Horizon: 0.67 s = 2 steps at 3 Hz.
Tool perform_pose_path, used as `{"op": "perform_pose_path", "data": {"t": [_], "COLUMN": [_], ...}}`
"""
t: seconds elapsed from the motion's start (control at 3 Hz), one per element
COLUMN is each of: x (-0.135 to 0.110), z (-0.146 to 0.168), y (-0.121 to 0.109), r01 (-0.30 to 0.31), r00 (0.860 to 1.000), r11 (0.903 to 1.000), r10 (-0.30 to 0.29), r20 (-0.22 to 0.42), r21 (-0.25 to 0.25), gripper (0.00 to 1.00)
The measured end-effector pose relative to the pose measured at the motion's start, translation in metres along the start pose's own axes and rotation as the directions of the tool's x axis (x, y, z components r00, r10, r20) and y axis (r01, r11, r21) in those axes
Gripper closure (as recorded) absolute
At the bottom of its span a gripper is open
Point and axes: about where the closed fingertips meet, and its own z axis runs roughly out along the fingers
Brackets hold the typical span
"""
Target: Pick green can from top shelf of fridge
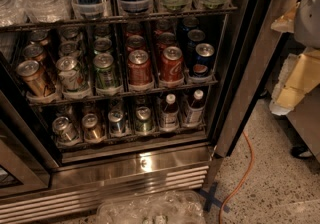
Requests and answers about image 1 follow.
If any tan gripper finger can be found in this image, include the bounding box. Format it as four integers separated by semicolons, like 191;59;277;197
271;3;300;33

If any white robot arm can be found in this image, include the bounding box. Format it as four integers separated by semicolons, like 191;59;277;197
269;0;320;115

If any open fridge door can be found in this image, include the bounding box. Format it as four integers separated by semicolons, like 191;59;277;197
215;0;297;157

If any front blue pepsi can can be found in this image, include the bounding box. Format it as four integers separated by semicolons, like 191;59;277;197
190;43;215;77

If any blue pepsi can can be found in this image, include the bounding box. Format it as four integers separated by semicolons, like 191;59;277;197
190;43;215;77
187;29;206;57

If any front right red cola can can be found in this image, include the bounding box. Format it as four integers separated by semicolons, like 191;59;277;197
160;46;183;82

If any front left red soda can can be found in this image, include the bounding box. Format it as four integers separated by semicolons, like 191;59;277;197
128;50;152;86

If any bottom green can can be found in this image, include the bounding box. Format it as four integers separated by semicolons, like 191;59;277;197
135;106;153;132

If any stainless steel drinks fridge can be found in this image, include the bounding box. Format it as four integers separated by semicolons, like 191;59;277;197
0;0;271;224

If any bottom blue silver can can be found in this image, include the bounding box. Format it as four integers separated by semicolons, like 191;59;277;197
108;109;125;134

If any bottom gold can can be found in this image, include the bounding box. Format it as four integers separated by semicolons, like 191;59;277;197
82;113;102;142

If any front white green soda can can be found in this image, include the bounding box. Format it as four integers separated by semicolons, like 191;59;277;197
56;56;88;92

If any bottom silver white can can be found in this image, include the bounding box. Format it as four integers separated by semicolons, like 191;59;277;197
52;116;79;143

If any gold soda can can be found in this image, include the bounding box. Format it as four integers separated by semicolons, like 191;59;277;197
16;60;56;97
23;44;50;68

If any front gold soda can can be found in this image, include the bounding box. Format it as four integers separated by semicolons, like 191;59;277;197
16;60;56;97

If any right white cap bottle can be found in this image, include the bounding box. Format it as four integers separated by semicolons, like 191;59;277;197
184;89;205;124

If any white cap bottle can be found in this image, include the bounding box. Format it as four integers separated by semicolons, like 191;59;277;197
160;94;179;129
184;89;205;124

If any left white cap bottle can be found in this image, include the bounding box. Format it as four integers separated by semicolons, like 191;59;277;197
160;94;179;129

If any blue tape cross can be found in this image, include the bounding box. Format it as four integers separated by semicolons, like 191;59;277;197
198;182;222;212

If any clear plastic wrap pack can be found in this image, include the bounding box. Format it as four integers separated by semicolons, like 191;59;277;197
96;191;206;224

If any orange power cable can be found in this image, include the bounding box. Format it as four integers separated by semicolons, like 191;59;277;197
218;130;256;224

